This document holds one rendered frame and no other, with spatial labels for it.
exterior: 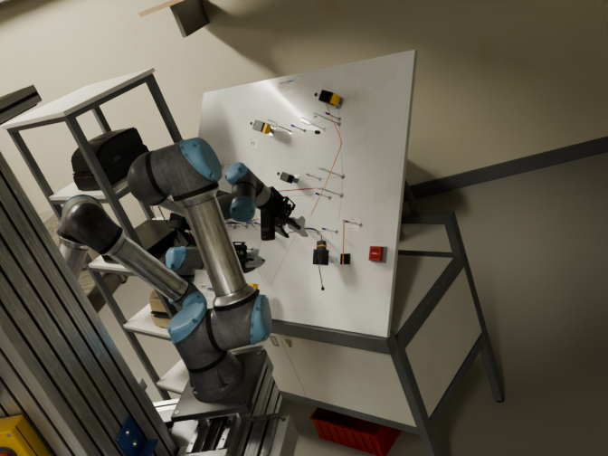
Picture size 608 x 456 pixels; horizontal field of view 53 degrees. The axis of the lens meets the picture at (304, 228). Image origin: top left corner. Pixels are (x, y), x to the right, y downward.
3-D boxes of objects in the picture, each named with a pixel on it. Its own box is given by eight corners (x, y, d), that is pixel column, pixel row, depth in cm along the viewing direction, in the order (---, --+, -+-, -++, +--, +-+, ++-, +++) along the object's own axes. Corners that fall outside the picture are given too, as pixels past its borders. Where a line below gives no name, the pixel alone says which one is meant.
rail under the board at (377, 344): (391, 355, 207) (385, 340, 204) (179, 316, 285) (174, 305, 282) (398, 345, 210) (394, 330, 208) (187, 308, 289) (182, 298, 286)
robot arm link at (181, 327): (190, 345, 167) (169, 306, 162) (234, 334, 164) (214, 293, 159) (178, 374, 156) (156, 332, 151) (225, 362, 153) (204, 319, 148)
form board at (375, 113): (178, 303, 284) (175, 303, 283) (206, 93, 295) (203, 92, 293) (389, 337, 206) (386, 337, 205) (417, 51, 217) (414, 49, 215)
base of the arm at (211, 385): (237, 397, 156) (222, 368, 152) (185, 405, 160) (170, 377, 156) (251, 358, 169) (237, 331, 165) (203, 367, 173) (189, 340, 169)
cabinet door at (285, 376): (306, 398, 264) (274, 327, 249) (223, 375, 301) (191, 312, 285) (308, 394, 266) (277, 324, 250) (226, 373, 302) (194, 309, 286)
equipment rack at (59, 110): (236, 438, 318) (62, 111, 244) (167, 413, 359) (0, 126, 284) (292, 373, 350) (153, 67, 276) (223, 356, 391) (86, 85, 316)
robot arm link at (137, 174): (109, 203, 144) (197, 238, 190) (149, 190, 142) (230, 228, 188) (102, 158, 147) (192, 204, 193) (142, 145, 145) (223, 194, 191)
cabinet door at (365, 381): (415, 428, 228) (385, 347, 212) (306, 399, 264) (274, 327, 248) (418, 423, 229) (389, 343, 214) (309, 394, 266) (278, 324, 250)
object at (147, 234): (145, 268, 282) (137, 256, 279) (104, 263, 306) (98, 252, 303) (193, 231, 303) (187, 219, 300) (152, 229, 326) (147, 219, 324)
